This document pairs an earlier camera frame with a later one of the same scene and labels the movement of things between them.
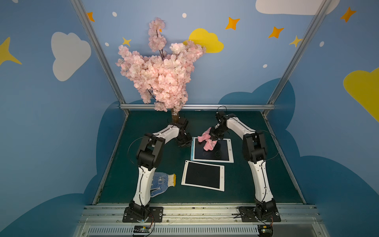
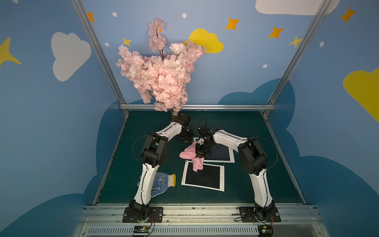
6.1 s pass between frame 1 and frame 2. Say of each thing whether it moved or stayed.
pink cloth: moved
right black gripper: moved
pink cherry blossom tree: stayed
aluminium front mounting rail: stayed
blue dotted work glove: stayed
